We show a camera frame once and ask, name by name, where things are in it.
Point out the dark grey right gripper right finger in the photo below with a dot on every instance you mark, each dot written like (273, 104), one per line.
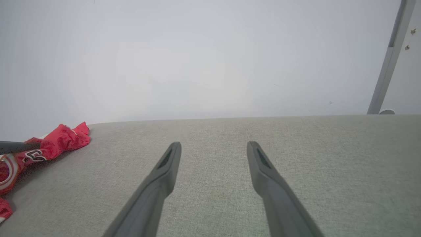
(279, 204)

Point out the grey metal pole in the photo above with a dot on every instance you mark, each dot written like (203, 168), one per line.
(391, 56)

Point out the grey fabric sofa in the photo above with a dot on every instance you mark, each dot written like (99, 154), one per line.
(296, 148)

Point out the round grey pole base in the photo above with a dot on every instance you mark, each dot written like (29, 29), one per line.
(386, 112)

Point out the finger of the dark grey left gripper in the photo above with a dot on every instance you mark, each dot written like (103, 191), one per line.
(16, 147)

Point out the red basketball jersey number 23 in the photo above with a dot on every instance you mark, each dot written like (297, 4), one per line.
(59, 141)

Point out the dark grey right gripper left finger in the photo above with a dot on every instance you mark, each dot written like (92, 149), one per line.
(154, 197)

